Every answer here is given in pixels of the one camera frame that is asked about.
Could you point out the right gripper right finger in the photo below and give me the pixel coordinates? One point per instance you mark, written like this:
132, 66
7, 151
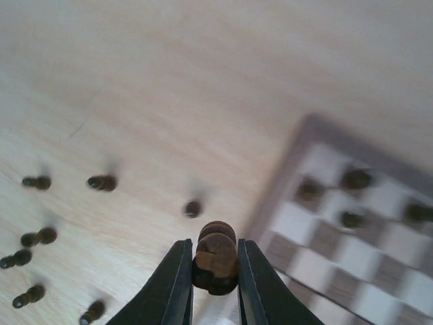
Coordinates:
263, 298

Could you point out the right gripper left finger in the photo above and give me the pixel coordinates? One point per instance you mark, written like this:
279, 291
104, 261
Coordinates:
167, 296

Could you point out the dark rook piece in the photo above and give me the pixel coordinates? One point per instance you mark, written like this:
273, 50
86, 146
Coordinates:
215, 265

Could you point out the dark knight piece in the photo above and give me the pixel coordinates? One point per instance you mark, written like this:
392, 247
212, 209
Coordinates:
357, 179

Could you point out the dark queen piece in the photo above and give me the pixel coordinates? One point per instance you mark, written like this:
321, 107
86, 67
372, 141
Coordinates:
418, 213

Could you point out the dark pawn beside board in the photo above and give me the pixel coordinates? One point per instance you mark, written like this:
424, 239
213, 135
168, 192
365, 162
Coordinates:
193, 209

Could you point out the wooden chess board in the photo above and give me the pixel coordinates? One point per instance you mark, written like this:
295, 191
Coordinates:
379, 273

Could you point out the dark pawn far left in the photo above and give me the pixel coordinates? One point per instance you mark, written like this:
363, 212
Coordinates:
105, 183

